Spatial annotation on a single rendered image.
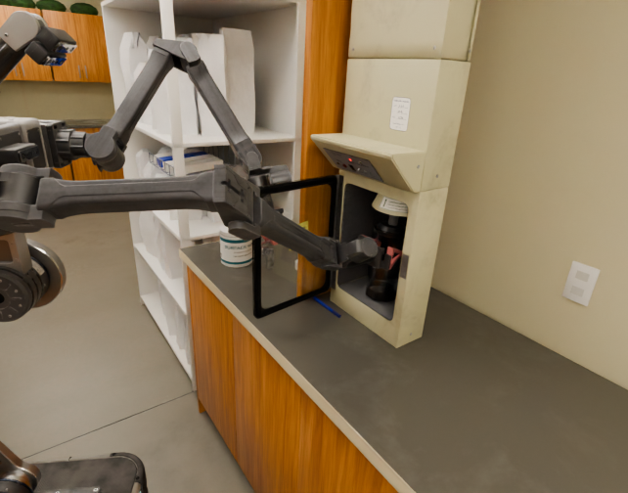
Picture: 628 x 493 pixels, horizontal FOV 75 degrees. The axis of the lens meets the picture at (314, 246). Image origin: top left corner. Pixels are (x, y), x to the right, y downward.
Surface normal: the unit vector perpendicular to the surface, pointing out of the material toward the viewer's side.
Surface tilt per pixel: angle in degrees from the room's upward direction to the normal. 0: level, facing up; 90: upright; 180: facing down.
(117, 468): 0
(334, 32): 90
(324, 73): 90
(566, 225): 90
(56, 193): 48
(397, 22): 90
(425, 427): 0
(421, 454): 0
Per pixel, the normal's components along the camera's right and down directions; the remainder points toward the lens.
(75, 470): 0.05, -0.92
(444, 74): 0.58, 0.34
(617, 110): -0.81, 0.19
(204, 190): 0.02, -0.33
